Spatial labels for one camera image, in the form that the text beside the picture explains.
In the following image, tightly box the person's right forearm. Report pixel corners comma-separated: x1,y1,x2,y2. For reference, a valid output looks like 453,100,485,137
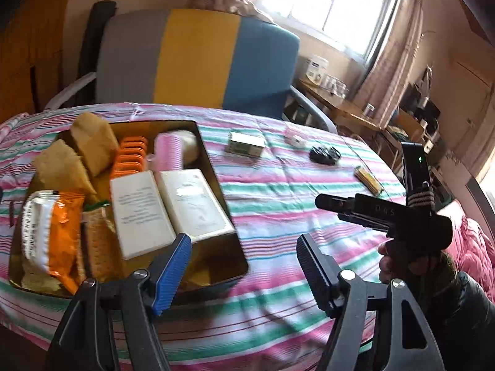
402,253,495,371

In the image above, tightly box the orange snack packet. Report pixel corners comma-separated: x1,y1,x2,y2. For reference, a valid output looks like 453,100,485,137
48,189,86,296

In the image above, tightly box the white carton box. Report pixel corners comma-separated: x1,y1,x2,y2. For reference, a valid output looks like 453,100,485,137
109,171,179,260
158,169,237,245

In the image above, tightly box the window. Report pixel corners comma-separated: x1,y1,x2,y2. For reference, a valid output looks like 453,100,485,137
257,0,405,58

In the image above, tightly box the grey yellow blue chair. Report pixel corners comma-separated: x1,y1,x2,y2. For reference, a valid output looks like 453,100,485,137
43,8,337,134

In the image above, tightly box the pink fluffy blanket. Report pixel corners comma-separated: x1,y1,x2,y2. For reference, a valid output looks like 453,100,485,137
450,201,495,290

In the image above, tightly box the row of glass jars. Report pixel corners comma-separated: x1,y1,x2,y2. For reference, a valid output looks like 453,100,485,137
321,73,351,97

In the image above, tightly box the biscuit packet green wrapper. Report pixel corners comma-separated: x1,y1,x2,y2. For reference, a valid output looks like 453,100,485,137
77,199,117,283

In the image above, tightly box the striped pink green tablecloth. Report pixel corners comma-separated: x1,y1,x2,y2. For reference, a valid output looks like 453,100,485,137
0,102,461,371

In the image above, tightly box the yellow wrapped bar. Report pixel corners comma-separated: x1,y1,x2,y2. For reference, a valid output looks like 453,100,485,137
355,166,384,196

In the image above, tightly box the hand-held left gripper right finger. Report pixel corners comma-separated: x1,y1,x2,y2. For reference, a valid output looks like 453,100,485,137
296,233,439,371

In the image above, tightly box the small green white box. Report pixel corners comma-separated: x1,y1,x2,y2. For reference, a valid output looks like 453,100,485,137
225,131,267,158

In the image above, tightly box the wooden wardrobe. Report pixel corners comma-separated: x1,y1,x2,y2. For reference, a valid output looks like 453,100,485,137
0,0,78,124

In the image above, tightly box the beige sock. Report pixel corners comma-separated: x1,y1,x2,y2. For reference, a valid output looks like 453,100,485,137
176,129,199,165

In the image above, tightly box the silver white foil packet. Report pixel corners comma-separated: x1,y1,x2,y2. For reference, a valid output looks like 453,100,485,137
21,190,58,279

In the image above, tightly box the pink wafer roll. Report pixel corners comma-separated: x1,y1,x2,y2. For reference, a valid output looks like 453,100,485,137
151,131,184,173

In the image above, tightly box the wooden side table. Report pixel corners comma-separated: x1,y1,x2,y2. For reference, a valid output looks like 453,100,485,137
298,77,414,171

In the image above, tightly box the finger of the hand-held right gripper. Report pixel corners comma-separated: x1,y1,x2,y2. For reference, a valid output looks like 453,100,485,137
314,193,359,214
338,211,390,233

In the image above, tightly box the orange ribbed plastic item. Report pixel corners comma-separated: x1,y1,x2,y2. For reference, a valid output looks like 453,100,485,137
112,136,149,180

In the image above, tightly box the white printed box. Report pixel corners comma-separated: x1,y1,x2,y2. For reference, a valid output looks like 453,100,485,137
305,57,329,83

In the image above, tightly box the small pink white packet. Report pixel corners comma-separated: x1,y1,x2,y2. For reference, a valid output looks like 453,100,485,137
284,126,306,148

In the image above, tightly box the gold metal tin container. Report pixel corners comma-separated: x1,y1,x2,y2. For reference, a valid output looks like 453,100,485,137
8,121,249,302

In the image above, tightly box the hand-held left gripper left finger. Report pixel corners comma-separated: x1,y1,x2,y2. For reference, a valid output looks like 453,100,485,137
44,233,193,371

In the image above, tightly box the person's right hand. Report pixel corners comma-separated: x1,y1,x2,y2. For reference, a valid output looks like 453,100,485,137
377,241,411,284

